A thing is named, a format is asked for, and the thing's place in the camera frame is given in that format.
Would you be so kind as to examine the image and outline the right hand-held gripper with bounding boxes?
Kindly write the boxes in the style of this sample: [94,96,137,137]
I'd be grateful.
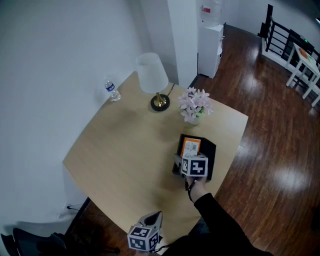
[173,152,209,178]

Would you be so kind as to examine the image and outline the white wall outlet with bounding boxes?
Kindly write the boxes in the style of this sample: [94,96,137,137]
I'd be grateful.
[57,203,76,219]

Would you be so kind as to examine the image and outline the person's black clothing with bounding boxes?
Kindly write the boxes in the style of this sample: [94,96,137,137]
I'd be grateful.
[159,219,275,256]

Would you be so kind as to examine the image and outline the clear plastic water bottle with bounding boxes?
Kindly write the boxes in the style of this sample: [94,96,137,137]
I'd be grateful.
[103,77,122,102]

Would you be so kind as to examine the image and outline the small white table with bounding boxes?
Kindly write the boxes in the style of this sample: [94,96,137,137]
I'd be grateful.
[285,42,320,108]

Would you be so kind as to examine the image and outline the white water dispenser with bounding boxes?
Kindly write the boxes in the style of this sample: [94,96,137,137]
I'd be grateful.
[197,23,225,80]

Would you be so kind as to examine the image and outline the black stair railing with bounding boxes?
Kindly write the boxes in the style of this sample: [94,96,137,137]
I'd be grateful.
[257,3,320,66]

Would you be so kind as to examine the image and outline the clear water dispenser jug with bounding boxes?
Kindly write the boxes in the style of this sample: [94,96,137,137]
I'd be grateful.
[200,0,224,27]

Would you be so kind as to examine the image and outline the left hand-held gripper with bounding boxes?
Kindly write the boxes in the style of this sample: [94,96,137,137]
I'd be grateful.
[127,210,164,253]

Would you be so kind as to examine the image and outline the black wrist strap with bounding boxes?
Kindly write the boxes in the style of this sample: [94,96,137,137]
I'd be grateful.
[184,178,198,204]

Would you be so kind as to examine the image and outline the person's right forearm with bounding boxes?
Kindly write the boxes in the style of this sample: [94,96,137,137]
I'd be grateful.
[185,175,252,256]

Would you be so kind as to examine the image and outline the pink flowers in white pot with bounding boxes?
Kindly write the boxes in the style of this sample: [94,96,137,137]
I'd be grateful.
[177,86,215,126]

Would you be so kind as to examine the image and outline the white shade brass table lamp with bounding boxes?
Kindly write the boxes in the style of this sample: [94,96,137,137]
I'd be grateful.
[135,51,171,113]

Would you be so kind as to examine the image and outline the orange and white box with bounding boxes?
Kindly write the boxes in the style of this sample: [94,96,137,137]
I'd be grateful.
[180,137,202,159]

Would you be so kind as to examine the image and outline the black mesh office chair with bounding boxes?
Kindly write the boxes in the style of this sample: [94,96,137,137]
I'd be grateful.
[0,226,121,256]

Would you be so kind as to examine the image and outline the black tissue box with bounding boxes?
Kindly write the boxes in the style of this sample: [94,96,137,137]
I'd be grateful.
[171,133,217,182]

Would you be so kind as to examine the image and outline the orange item on white table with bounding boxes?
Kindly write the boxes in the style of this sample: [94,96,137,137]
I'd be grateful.
[298,46,314,63]

